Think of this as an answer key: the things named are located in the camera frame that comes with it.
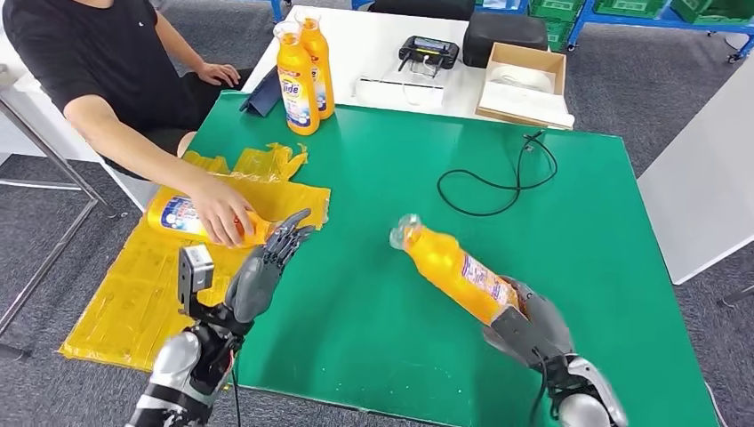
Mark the person's right hand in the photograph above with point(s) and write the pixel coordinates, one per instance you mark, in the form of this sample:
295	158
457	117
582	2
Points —
218	209

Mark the person's left hand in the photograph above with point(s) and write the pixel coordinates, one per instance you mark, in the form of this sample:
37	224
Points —
221	73

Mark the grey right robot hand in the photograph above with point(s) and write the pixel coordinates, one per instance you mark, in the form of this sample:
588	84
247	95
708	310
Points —
536	330

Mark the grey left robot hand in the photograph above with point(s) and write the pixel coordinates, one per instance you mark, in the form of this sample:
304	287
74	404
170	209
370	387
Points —
253	289

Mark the orange detergent bottle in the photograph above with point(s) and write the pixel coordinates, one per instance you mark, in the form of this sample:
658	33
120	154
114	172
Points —
325	59
442	265
171	215
296	76

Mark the person's left forearm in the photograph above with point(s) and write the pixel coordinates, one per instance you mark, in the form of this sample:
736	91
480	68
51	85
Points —
179	47

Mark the person's right forearm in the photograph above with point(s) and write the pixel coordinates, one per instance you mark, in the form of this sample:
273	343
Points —
129	147

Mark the tablet in blue case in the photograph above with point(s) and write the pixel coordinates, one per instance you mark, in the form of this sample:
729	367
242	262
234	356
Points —
264	99

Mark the white stool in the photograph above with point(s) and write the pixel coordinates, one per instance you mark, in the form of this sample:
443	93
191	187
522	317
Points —
138	191

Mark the yellow taped plastic sheet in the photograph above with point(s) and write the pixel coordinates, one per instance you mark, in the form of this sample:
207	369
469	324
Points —
129	294

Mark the person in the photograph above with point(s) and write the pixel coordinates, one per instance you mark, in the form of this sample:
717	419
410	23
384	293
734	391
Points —
88	53

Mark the white table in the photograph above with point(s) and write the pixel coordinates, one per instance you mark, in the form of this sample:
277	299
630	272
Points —
707	177
23	121
365	38

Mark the green table mat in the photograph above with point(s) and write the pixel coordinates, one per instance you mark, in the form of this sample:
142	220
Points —
383	177

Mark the grey table leg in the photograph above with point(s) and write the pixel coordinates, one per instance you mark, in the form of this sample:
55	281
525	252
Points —
735	294

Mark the black remote controller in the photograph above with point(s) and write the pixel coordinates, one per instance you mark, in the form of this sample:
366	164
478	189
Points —
428	54

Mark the white flat board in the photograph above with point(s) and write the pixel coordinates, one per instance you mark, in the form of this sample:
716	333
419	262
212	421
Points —
519	104

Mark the white foam insert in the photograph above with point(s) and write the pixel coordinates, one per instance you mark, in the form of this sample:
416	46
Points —
522	78

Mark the brown cardboard box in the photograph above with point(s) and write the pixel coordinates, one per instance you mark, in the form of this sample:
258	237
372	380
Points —
502	54

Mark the black carry case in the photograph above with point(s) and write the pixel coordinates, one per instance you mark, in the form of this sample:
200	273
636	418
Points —
502	34

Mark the green plastic crate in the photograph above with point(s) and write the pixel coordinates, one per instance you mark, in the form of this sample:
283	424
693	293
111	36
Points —
708	9
555	8
558	35
625	7

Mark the blue metal rack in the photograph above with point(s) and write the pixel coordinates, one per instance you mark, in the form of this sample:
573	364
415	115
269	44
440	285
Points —
677	25

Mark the black left camera bracket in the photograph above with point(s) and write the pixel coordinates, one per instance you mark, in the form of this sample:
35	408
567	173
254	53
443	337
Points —
203	315

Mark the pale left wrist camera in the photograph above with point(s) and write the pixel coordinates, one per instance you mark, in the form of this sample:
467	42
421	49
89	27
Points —
197	268

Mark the grey metal table frame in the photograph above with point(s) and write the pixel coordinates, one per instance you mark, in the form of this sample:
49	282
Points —
44	150

